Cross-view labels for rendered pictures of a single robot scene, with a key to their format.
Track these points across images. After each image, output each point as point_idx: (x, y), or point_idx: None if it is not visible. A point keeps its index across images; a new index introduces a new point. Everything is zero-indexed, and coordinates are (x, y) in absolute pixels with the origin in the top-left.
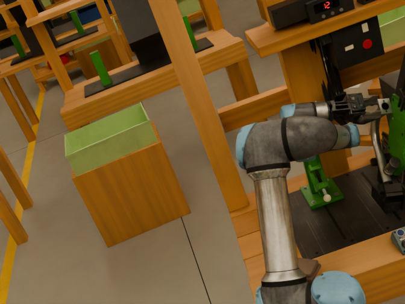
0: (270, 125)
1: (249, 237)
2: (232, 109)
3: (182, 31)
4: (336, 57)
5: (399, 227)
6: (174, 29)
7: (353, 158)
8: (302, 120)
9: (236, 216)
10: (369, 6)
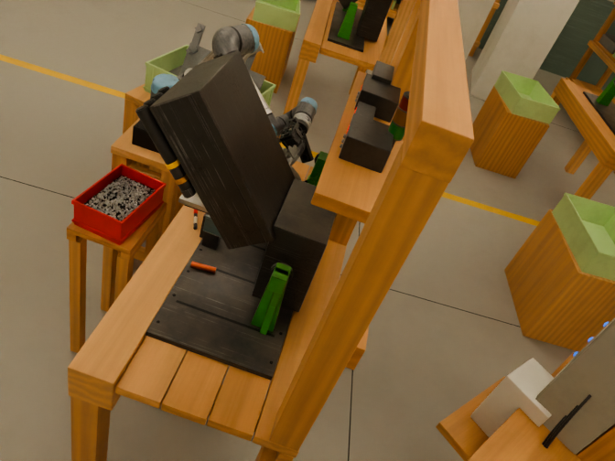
0: (236, 26)
1: (303, 167)
2: None
3: (402, 36)
4: None
5: None
6: (404, 30)
7: (339, 250)
8: (223, 29)
9: None
10: (344, 112)
